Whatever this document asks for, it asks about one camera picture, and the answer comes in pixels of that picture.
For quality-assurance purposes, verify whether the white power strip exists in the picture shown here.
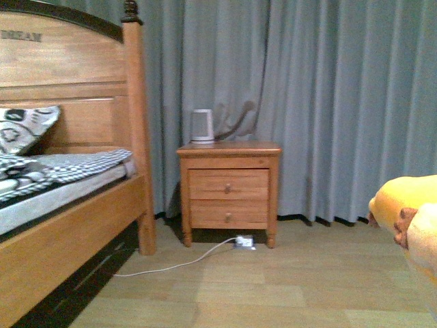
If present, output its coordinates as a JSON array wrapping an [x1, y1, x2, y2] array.
[[234, 235, 256, 250]]

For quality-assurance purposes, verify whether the white power cable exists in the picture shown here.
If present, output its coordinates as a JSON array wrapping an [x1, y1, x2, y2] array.
[[114, 237, 240, 277]]

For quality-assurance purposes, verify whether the wooden nightstand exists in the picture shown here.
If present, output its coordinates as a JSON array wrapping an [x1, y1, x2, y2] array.
[[177, 141, 281, 249]]

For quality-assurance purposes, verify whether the orange plush toy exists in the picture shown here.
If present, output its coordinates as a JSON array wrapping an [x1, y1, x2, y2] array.
[[367, 174, 437, 314]]

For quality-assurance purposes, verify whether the wooden bed frame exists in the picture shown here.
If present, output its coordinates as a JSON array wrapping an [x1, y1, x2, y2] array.
[[1, 1, 156, 327]]

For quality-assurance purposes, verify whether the black and white pillow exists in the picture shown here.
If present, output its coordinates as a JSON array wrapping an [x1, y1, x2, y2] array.
[[1, 105, 61, 155]]

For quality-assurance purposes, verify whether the checkered grey blanket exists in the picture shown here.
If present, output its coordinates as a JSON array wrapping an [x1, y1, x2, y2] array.
[[31, 148, 132, 184]]

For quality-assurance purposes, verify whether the grey curtain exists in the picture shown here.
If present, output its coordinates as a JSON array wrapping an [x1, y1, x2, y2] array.
[[138, 1, 436, 222]]

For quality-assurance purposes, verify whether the white mattress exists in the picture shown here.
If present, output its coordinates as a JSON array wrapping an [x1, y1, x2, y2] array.
[[1, 161, 137, 235]]

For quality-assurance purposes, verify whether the white bedside device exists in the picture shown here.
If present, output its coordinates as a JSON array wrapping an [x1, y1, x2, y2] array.
[[191, 109, 214, 144]]

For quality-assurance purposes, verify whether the black and white bedspread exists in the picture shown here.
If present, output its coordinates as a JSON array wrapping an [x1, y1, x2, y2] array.
[[1, 154, 55, 202]]

